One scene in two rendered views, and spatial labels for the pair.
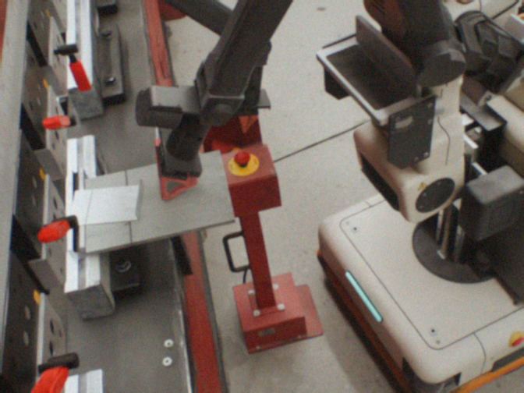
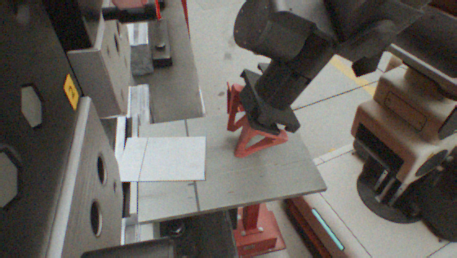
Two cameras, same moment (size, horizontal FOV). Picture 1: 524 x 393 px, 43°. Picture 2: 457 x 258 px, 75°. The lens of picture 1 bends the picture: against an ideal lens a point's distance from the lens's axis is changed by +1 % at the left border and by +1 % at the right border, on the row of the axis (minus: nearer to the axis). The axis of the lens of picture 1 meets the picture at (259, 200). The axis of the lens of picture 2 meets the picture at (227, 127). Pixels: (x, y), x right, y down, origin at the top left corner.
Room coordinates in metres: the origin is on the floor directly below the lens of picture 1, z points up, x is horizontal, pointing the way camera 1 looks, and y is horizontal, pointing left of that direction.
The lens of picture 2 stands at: (0.53, 0.22, 1.36)
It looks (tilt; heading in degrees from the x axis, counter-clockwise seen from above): 45 degrees down; 352
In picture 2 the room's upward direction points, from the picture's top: straight up
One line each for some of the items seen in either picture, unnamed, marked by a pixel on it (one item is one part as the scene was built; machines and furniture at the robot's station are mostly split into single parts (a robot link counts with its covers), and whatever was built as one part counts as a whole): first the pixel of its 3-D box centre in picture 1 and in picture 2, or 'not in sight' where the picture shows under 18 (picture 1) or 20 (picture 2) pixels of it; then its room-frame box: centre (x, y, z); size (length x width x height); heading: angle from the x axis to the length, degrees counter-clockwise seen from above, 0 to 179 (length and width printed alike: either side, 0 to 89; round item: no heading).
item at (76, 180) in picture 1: (78, 211); (129, 162); (0.84, 0.33, 0.99); 0.20 x 0.03 x 0.03; 3
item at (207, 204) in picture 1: (157, 200); (224, 156); (0.83, 0.18, 1.00); 0.26 x 0.18 x 0.01; 93
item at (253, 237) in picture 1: (255, 249); (253, 189); (1.14, 0.04, 0.39); 0.05 x 0.05 x 0.54; 5
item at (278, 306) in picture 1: (266, 299); (249, 223); (1.14, 0.04, 0.13); 0.10 x 0.10 x 0.01; 5
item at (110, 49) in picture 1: (111, 62); (160, 37); (1.43, 0.31, 0.89); 0.30 x 0.05 x 0.03; 3
